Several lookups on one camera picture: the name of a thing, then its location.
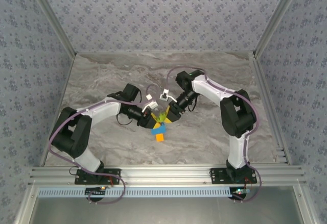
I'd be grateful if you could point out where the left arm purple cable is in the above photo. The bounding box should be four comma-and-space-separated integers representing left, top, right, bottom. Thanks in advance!
48, 84, 160, 205

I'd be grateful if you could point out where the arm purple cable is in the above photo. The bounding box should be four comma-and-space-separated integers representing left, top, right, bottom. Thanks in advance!
48, 84, 160, 205
166, 66, 263, 204

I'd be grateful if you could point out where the aluminium frame post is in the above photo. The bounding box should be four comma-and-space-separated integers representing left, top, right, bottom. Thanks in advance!
25, 0, 78, 56
252, 0, 307, 56

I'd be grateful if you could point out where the aluminium side rail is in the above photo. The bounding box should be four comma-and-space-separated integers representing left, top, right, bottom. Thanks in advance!
251, 52, 293, 165

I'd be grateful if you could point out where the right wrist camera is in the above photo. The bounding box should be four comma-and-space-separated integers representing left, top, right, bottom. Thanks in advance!
158, 89, 171, 102

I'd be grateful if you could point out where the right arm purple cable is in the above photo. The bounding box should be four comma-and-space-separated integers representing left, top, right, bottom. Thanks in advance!
166, 66, 263, 204

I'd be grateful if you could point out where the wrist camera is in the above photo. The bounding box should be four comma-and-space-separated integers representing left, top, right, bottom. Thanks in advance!
158, 89, 171, 102
141, 101, 158, 112

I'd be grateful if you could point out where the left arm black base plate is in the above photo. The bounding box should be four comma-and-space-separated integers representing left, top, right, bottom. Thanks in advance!
74, 168, 121, 185

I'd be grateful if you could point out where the aluminium frame leg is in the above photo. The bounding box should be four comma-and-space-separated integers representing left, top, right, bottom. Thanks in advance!
15, 185, 39, 224
293, 185, 316, 224

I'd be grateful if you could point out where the long aluminium frame rail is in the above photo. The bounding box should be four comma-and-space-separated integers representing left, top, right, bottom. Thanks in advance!
28, 165, 307, 186

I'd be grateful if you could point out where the slotted white cable duct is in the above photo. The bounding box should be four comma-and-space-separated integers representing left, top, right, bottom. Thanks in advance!
37, 187, 237, 198

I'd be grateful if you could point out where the blue two-by-four lego brick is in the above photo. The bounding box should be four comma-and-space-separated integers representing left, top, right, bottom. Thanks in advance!
151, 123, 166, 136

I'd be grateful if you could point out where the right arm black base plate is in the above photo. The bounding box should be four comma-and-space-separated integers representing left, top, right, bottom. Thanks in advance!
209, 167, 258, 185

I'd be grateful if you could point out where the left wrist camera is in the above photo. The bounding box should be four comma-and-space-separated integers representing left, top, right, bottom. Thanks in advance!
141, 101, 158, 112

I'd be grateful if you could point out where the grey metal panel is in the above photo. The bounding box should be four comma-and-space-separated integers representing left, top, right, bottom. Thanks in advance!
28, 197, 305, 224

